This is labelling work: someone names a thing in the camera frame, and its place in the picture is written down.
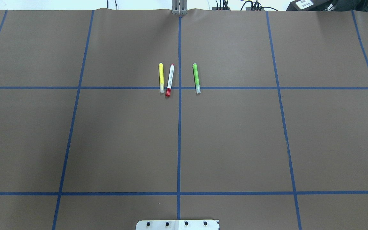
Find red and white marker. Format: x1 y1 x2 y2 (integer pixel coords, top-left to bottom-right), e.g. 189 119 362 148
165 64 175 97

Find green marker pen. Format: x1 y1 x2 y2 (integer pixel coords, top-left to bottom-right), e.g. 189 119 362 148
193 64 201 94

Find yellow marker pen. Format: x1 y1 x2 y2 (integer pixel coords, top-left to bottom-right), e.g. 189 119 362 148
158 62 165 94

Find black labelled box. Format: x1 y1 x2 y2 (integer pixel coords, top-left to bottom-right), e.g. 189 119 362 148
286 0 333 11

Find grey metal post bracket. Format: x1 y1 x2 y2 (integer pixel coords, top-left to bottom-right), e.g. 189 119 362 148
172 0 188 16

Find white metal mount base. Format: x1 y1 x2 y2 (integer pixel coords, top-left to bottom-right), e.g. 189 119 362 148
135 219 220 230

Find black cable plugs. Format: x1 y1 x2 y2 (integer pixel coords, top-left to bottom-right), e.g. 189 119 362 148
207 0 278 11

